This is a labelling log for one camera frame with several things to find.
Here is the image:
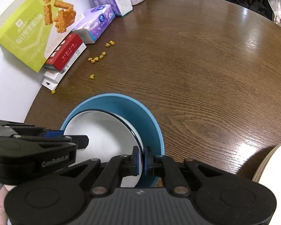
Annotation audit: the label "purple tissue pack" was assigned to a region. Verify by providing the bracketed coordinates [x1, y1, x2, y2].
[72, 4, 116, 44]

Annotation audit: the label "white box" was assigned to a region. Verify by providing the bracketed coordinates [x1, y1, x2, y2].
[41, 43, 87, 91]

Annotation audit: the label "scattered yellow popcorn pieces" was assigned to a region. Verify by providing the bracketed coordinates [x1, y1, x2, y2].
[51, 40, 115, 94]

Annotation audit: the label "chair with white sweater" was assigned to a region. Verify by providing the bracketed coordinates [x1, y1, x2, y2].
[213, 0, 281, 25]

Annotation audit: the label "yellow-green snack box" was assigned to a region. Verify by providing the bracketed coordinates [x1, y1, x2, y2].
[0, 0, 77, 73]

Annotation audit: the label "black garment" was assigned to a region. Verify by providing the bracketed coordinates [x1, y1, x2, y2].
[248, 2, 272, 20]

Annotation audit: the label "blue bowl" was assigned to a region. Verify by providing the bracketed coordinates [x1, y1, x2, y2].
[60, 93, 165, 188]

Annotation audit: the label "purple tissue cube box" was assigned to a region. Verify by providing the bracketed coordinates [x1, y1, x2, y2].
[88, 0, 133, 17]

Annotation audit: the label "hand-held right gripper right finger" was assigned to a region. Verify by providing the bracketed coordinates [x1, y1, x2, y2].
[144, 146, 225, 195]

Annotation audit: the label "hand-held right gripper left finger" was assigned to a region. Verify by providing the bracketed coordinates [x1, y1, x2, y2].
[58, 146, 140, 196]

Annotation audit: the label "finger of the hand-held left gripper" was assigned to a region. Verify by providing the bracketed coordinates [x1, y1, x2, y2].
[12, 135, 89, 150]
[43, 129, 64, 137]

